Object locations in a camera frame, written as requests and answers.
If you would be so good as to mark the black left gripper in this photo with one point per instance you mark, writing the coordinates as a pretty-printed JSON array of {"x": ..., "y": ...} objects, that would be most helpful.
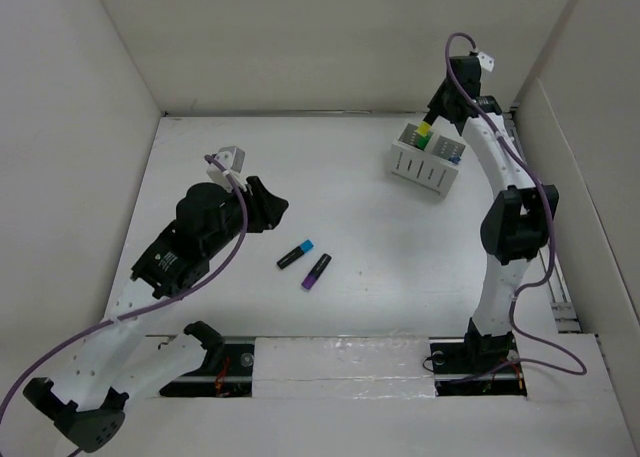
[{"x": 265, "y": 207}]

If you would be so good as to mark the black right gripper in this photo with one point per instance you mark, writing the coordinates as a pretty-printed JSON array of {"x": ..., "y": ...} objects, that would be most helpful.
[{"x": 437, "y": 101}]

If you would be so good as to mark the yellow cap black highlighter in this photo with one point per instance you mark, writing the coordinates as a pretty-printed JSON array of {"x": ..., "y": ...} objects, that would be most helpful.
[{"x": 423, "y": 129}]

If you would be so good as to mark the green cap black highlighter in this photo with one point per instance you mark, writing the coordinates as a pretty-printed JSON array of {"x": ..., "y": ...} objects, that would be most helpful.
[{"x": 422, "y": 141}]

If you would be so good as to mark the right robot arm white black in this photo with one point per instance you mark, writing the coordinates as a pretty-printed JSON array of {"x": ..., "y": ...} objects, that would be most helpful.
[{"x": 514, "y": 228}]

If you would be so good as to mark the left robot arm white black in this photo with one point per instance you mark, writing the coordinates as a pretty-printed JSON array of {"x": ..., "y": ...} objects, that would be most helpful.
[{"x": 87, "y": 400}]

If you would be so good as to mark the white slotted pen holder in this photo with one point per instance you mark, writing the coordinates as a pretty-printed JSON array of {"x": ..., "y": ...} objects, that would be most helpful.
[{"x": 431, "y": 167}]

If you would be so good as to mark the blue cap black highlighter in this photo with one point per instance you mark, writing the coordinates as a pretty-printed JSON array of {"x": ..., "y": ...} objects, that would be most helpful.
[{"x": 295, "y": 254}]

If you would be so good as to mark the purple cap black highlighter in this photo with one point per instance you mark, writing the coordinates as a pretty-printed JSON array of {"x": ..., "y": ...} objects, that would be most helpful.
[{"x": 316, "y": 271}]

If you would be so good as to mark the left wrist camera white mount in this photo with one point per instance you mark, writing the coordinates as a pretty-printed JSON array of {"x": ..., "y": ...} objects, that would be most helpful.
[{"x": 227, "y": 164}]

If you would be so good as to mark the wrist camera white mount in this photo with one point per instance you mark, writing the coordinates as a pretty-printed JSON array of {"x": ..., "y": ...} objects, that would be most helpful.
[
  {"x": 486, "y": 62},
  {"x": 227, "y": 164}
]

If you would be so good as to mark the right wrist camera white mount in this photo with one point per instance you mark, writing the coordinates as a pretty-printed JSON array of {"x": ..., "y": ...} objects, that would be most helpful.
[{"x": 486, "y": 62}]

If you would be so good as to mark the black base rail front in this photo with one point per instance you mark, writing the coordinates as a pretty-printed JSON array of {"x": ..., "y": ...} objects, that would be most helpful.
[{"x": 230, "y": 376}]

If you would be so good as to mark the aluminium rail right side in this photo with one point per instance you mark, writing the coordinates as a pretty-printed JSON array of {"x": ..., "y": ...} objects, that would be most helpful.
[{"x": 561, "y": 304}]

